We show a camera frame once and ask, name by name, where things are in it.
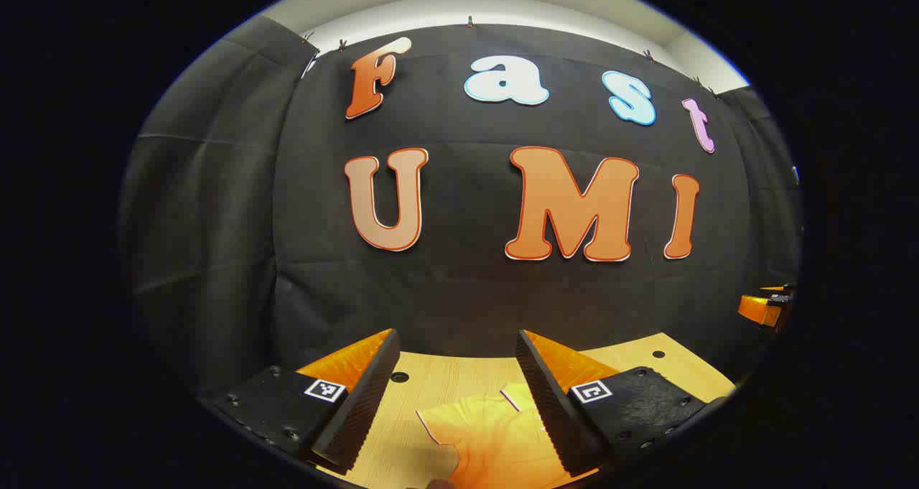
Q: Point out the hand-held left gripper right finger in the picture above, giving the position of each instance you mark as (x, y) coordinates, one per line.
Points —
(549, 403)

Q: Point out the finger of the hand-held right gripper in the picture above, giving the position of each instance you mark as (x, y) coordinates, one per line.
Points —
(757, 309)
(782, 299)

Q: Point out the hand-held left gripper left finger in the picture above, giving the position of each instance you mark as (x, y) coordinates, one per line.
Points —
(370, 396)

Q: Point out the orange T-shirt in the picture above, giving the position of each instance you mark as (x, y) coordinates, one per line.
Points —
(488, 439)

